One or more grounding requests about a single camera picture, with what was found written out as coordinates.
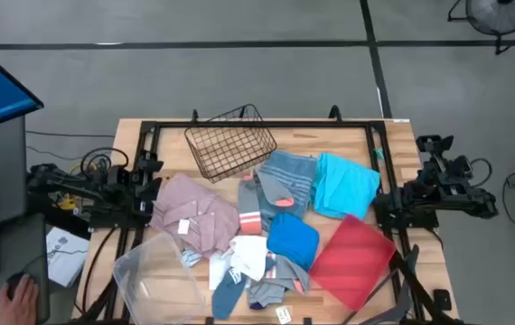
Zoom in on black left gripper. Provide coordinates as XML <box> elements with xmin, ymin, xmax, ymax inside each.
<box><xmin>117</xmin><ymin>151</ymin><xmax>164</xmax><ymax>213</ymax></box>

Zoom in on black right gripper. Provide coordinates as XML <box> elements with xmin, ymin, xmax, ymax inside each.
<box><xmin>416</xmin><ymin>134</ymin><xmax>473</xmax><ymax>190</ymax></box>

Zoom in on pink button shirt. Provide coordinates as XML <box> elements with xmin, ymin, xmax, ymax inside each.
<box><xmin>148</xmin><ymin>172</ymin><xmax>240</xmax><ymax>259</ymax></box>

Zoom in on white blue striped sock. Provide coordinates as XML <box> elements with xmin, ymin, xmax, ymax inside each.
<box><xmin>180</xmin><ymin>246</ymin><xmax>203</xmax><ymax>267</ymax></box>

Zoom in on cyan cloth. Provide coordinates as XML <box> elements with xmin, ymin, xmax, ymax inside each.
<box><xmin>310</xmin><ymin>152</ymin><xmax>381</xmax><ymax>221</ymax></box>

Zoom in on grey sock orange striped cuff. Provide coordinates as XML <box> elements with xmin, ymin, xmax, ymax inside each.
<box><xmin>238</xmin><ymin>173</ymin><xmax>263</xmax><ymax>236</ymax></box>

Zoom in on white sock grey stripes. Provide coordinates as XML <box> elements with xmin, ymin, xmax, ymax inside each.
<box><xmin>208</xmin><ymin>250</ymin><xmax>234</xmax><ymax>291</ymax></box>

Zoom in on grey sock orange toe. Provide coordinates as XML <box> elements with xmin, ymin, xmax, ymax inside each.
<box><xmin>266</xmin><ymin>252</ymin><xmax>311</xmax><ymax>294</ymax></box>
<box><xmin>256</xmin><ymin>170</ymin><xmax>295</xmax><ymax>209</ymax></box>

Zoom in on white cloth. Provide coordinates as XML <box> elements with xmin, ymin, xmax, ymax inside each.
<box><xmin>229</xmin><ymin>234</ymin><xmax>270</xmax><ymax>282</ymax></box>

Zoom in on blue striped towel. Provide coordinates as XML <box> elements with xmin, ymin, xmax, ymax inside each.
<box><xmin>257</xmin><ymin>150</ymin><xmax>318</xmax><ymax>231</ymax></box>

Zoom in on royal blue cloth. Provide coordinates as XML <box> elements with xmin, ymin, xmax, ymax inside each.
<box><xmin>266</xmin><ymin>212</ymin><xmax>321</xmax><ymax>272</ymax></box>

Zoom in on grey white striped sock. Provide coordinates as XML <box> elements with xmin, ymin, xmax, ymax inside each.
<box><xmin>246</xmin><ymin>270</ymin><xmax>286</xmax><ymax>311</ymax></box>

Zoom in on yellow clamp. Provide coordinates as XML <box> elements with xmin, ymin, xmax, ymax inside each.
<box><xmin>56</xmin><ymin>192</ymin><xmax>78</xmax><ymax>211</ymax></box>

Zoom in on clear plastic bin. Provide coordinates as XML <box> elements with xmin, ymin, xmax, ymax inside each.
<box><xmin>112</xmin><ymin>230</ymin><xmax>207</xmax><ymax>325</ymax></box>

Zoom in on white printed paper sheet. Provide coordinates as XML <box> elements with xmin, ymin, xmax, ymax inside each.
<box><xmin>45</xmin><ymin>226</ymin><xmax>90</xmax><ymax>289</ymax></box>

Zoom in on black floor fan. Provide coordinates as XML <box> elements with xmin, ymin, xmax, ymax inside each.
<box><xmin>446</xmin><ymin>0</ymin><xmax>515</xmax><ymax>56</ymax></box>

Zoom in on red plastic tray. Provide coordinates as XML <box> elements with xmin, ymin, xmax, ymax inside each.
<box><xmin>307</xmin><ymin>214</ymin><xmax>398</xmax><ymax>312</ymax></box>

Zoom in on grey desk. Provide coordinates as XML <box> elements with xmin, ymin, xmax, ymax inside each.
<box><xmin>0</xmin><ymin>115</ymin><xmax>52</xmax><ymax>325</ymax></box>

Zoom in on grey clothes hanger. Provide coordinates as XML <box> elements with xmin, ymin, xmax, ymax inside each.
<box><xmin>342</xmin><ymin>243</ymin><xmax>421</xmax><ymax>325</ymax></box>

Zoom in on small black clamp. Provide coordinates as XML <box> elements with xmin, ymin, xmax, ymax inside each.
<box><xmin>433</xmin><ymin>288</ymin><xmax>453</xmax><ymax>312</ymax></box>

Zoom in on person's hand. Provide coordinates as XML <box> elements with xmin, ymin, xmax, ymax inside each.
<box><xmin>0</xmin><ymin>274</ymin><xmax>41</xmax><ymax>325</ymax></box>

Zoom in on small white label card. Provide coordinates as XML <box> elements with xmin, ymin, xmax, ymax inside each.
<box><xmin>275</xmin><ymin>305</ymin><xmax>293</xmax><ymax>325</ymax></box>

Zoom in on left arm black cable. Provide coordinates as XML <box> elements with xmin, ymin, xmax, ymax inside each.
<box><xmin>80</xmin><ymin>146</ymin><xmax>130</xmax><ymax>181</ymax></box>

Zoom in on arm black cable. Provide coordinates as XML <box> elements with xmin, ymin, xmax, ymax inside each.
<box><xmin>468</xmin><ymin>157</ymin><xmax>493</xmax><ymax>189</ymax></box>
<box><xmin>80</xmin><ymin>146</ymin><xmax>130</xmax><ymax>181</ymax></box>

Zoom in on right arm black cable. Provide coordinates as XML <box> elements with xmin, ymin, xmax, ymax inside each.
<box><xmin>468</xmin><ymin>157</ymin><xmax>493</xmax><ymax>189</ymax></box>

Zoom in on black wire basket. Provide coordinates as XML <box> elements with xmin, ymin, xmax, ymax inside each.
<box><xmin>183</xmin><ymin>103</ymin><xmax>278</xmax><ymax>184</ymax></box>

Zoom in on black metal table frame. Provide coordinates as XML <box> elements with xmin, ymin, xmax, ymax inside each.
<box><xmin>70</xmin><ymin>104</ymin><xmax>464</xmax><ymax>325</ymax></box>

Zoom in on black mouse cable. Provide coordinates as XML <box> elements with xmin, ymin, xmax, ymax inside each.
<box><xmin>24</xmin><ymin>249</ymin><xmax>88</xmax><ymax>276</ymax></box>

